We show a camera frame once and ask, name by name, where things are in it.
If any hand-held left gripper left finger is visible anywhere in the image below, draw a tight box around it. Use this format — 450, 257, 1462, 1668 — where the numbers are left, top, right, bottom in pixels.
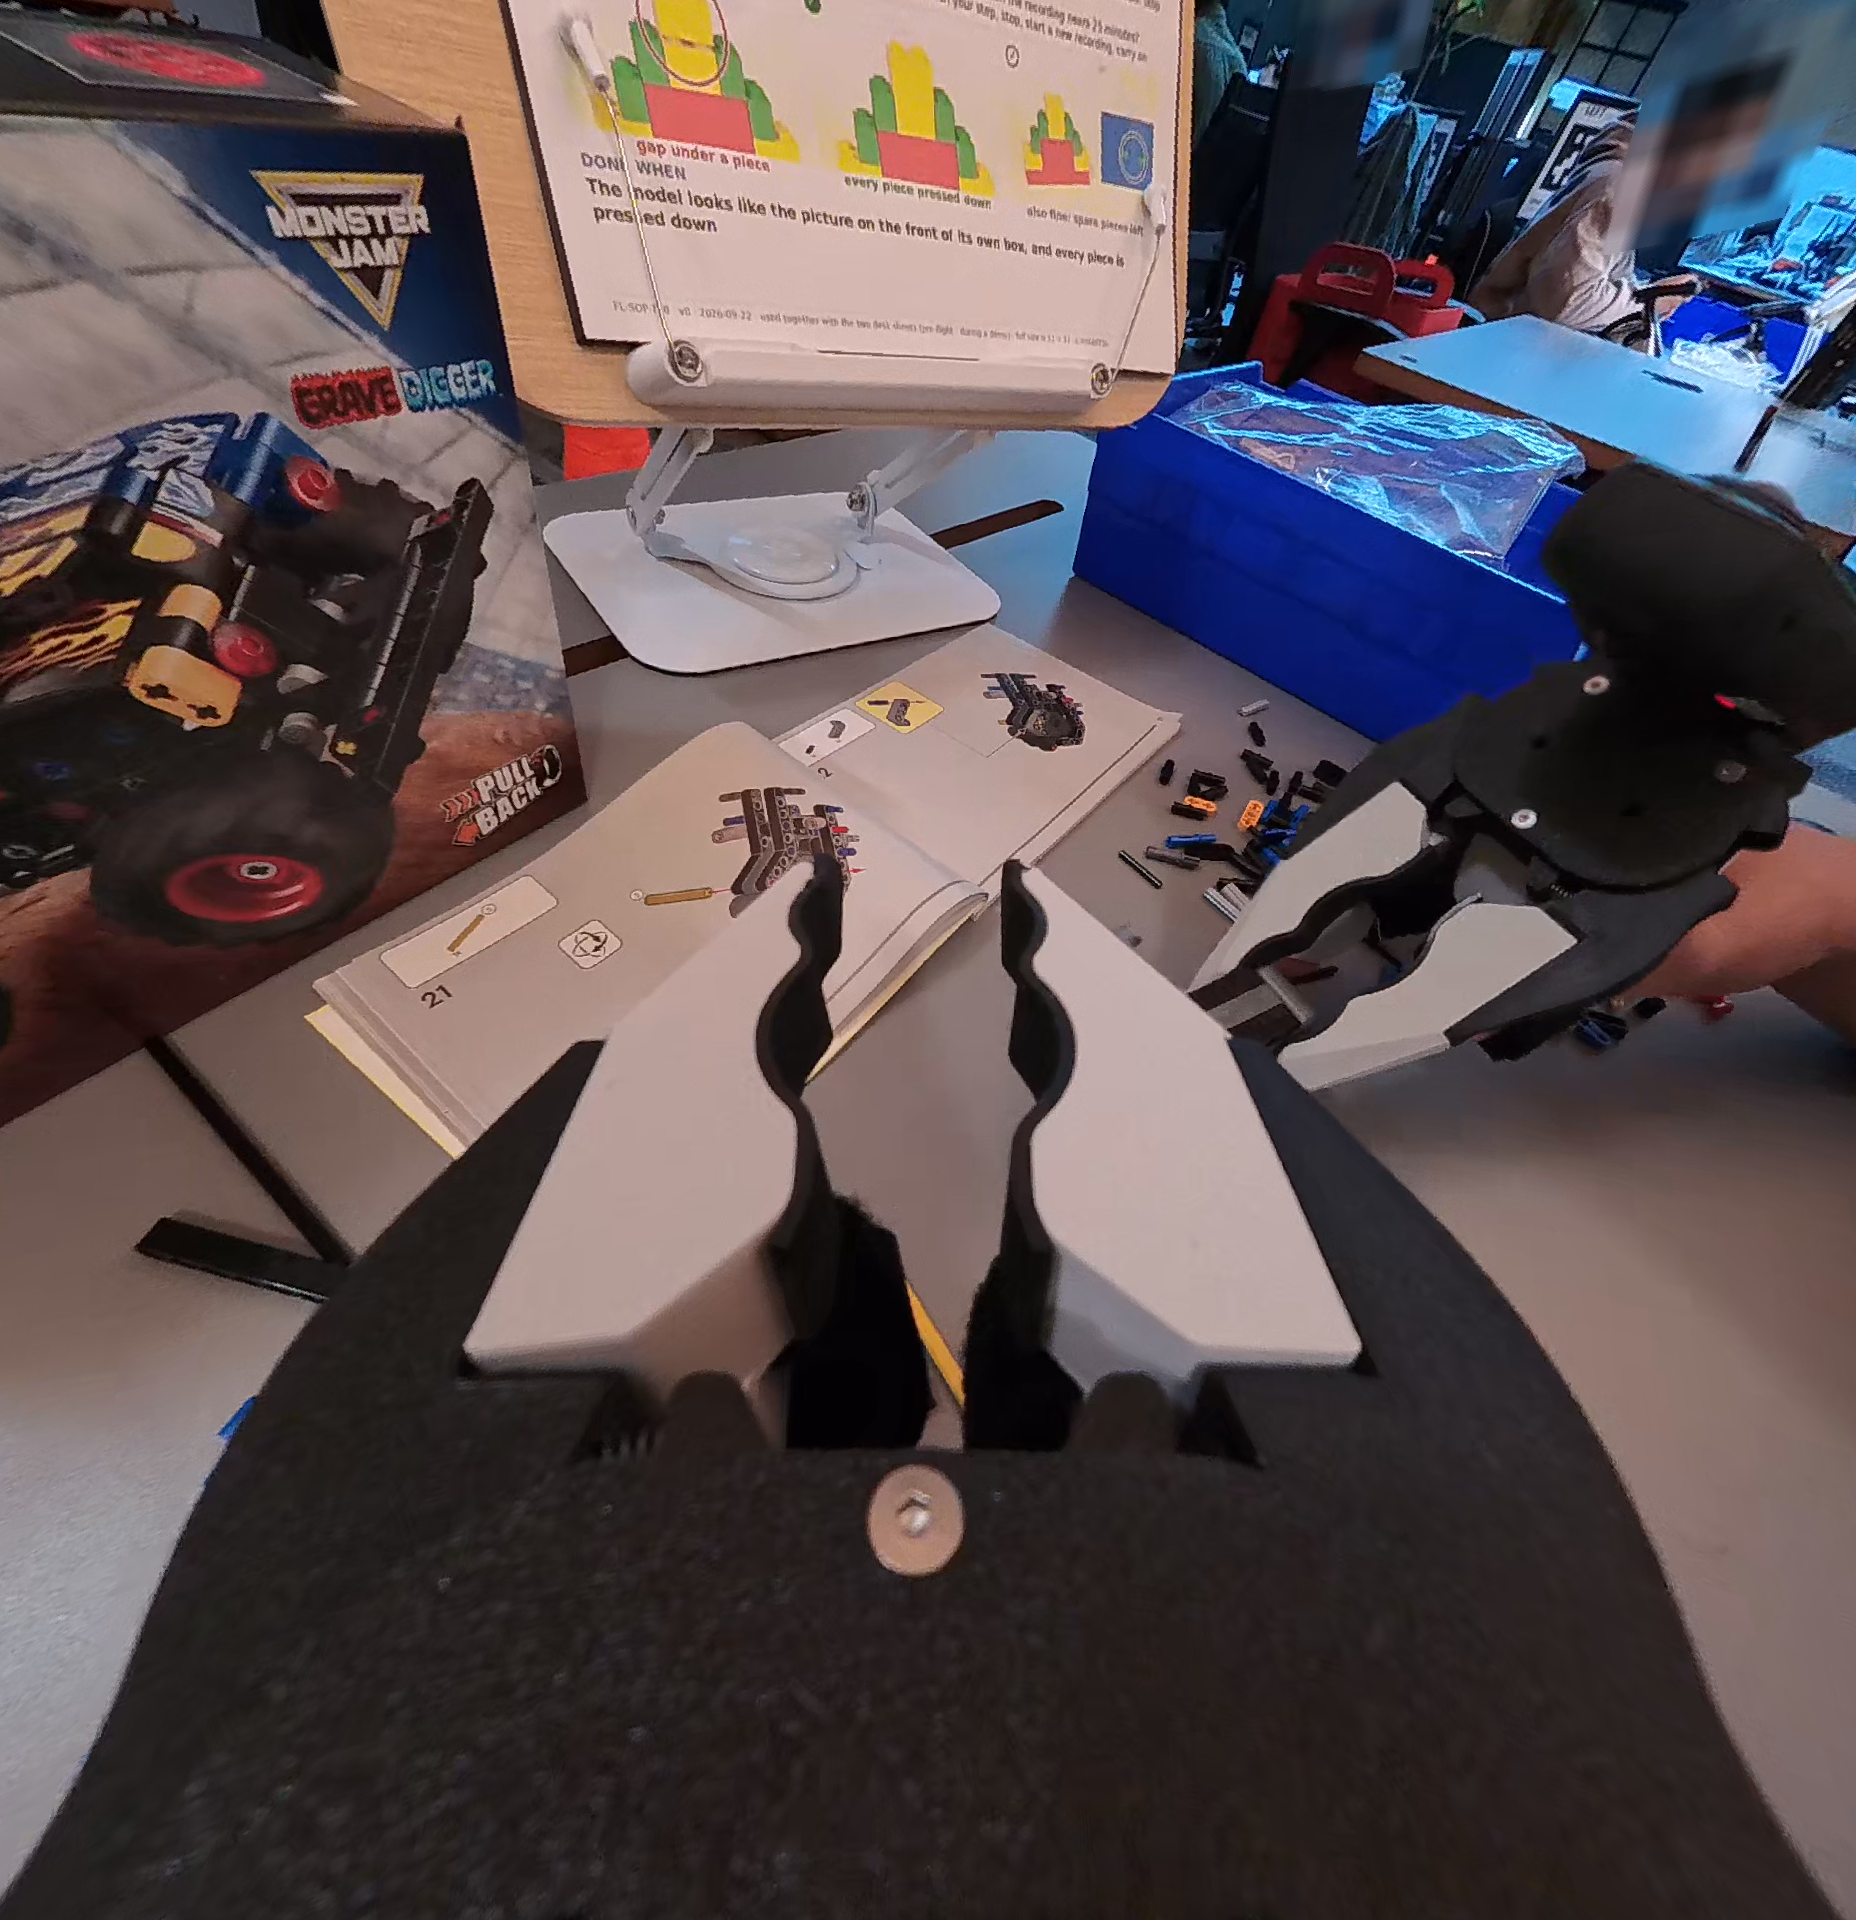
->
460, 859, 850, 1417

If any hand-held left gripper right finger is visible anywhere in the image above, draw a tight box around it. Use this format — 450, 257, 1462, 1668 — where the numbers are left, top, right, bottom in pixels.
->
965, 862, 1366, 1443

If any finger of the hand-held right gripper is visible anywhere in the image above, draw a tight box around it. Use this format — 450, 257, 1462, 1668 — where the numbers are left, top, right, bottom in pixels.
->
1275, 893, 1586, 1091
1188, 779, 1453, 1029

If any yellow lego axle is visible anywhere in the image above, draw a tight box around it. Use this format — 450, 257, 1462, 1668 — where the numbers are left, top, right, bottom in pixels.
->
902, 1278, 971, 1409

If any pile of lego beams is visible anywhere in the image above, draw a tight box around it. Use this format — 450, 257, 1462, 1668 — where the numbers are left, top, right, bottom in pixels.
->
1115, 696, 1355, 919

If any lego instruction booklet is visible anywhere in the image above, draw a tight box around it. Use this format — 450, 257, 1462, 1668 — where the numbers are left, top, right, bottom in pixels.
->
305, 623, 1188, 1160

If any monster truck lego box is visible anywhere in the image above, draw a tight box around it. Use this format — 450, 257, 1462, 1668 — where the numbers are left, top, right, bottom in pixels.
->
0, 0, 586, 1143

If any person's right hand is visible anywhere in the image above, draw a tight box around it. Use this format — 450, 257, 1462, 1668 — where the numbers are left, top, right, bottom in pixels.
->
1626, 826, 1856, 1059

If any blue bin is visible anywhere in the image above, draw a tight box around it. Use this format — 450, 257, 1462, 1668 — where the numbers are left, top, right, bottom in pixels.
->
1068, 362, 1592, 745

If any wooden office desk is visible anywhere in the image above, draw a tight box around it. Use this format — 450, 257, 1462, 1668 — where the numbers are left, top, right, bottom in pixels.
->
1351, 309, 1856, 528

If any black long rod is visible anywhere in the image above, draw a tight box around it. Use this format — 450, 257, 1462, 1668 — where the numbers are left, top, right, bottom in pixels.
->
133, 1213, 347, 1307
144, 1033, 357, 1263

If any white sheet clip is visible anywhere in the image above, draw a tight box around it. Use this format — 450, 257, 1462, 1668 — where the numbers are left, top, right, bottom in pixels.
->
1082, 183, 1174, 399
556, 11, 708, 386

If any red plastic carrier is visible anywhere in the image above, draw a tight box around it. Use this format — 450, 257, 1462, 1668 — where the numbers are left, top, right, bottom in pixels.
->
1248, 243, 1481, 386

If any white lamp base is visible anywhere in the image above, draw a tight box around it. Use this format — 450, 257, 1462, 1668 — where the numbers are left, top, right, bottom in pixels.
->
539, 421, 1008, 679

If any instruction sheet on wooden stand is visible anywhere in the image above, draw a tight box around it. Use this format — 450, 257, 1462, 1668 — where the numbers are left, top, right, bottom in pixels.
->
321, 0, 1203, 438

